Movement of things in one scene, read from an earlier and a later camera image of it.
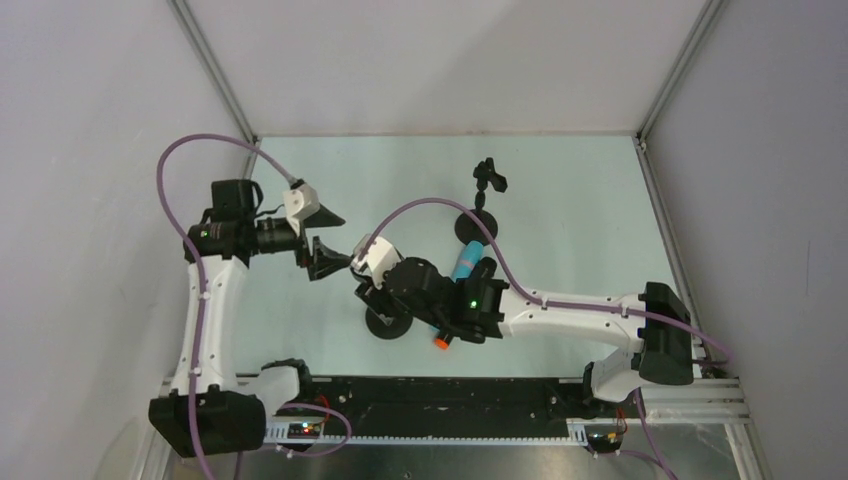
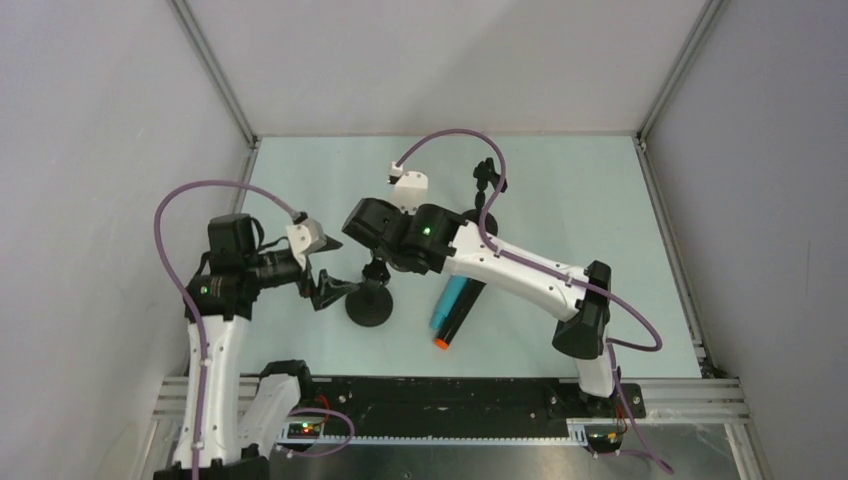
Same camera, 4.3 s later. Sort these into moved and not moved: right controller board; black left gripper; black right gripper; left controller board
Moved: black left gripper; black right gripper
Not moved: left controller board; right controller board
